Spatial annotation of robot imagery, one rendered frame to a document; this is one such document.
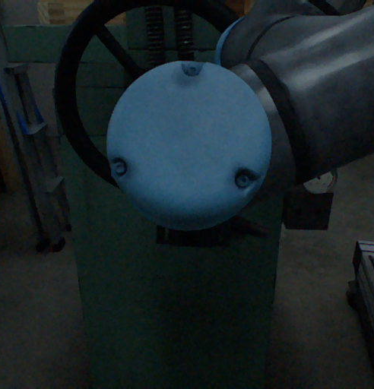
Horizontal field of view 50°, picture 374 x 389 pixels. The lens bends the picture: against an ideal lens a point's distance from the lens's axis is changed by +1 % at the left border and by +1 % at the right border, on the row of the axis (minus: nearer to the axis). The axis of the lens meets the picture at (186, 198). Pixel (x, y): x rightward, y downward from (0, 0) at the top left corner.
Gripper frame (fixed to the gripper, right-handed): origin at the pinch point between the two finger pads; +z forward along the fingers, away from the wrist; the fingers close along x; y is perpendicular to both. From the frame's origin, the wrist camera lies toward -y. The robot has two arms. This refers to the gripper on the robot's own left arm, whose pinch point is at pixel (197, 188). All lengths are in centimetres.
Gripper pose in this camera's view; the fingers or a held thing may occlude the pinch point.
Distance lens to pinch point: 52.1
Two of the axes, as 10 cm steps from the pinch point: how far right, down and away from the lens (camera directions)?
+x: 10.0, 0.3, -0.5
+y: -0.4, 9.9, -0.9
